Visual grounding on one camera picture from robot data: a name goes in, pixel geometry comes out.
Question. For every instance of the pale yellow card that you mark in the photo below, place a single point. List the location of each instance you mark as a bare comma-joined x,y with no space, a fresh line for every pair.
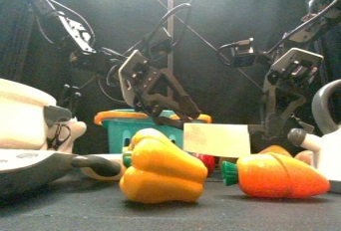
217,140

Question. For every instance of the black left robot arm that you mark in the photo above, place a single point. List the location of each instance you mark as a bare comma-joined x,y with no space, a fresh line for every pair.
73,31

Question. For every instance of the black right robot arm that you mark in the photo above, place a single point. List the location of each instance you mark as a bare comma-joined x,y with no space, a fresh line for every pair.
317,16

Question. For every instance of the teal basket orange rim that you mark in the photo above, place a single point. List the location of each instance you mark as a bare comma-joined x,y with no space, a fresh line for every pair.
117,128

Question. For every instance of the orange toy food piece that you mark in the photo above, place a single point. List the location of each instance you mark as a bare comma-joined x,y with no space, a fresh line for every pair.
277,150

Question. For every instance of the peach toy food piece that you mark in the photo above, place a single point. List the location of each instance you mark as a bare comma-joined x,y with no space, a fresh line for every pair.
305,157

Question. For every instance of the orange toy carrot green top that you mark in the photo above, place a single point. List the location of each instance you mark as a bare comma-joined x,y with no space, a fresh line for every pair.
277,175

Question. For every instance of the red toy tomato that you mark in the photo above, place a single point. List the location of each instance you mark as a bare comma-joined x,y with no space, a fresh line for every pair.
206,162

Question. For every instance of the yellow toy bell pepper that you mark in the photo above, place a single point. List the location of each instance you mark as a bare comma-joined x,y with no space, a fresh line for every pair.
162,172

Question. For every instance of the grey toy frying pan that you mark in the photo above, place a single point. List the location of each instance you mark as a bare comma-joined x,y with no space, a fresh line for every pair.
31,168

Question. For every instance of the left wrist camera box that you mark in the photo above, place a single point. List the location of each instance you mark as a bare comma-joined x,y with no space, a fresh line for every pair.
159,46

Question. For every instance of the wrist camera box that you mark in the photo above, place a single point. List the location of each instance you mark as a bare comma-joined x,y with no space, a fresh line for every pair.
244,54
159,46

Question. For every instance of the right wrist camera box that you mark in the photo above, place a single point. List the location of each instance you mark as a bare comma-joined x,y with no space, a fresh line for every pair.
244,54

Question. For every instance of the grey metal frame pole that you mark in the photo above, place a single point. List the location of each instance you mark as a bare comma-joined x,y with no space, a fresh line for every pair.
170,19

